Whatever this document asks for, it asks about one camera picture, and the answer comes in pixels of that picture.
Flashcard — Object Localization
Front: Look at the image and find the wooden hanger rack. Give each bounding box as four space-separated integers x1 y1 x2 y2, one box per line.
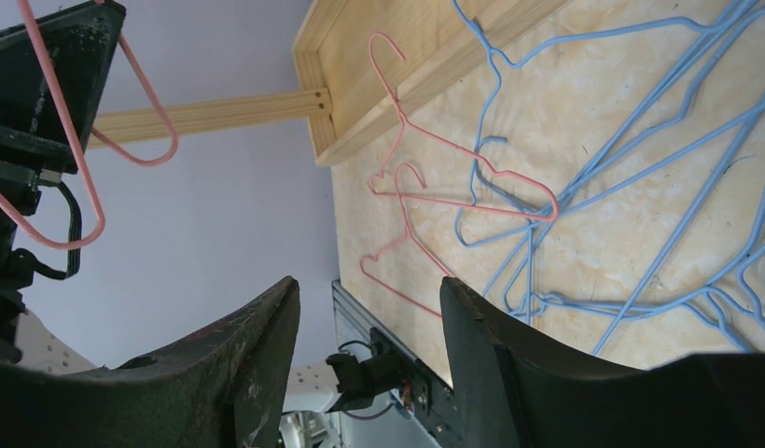
85 0 572 168

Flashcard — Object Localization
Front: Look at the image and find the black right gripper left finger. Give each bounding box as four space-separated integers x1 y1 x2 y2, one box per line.
0 277 300 447

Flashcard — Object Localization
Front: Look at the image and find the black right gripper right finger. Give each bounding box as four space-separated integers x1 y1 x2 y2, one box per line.
439 277 765 447

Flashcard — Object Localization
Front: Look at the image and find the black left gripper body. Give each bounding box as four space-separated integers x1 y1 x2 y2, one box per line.
0 1 126 362

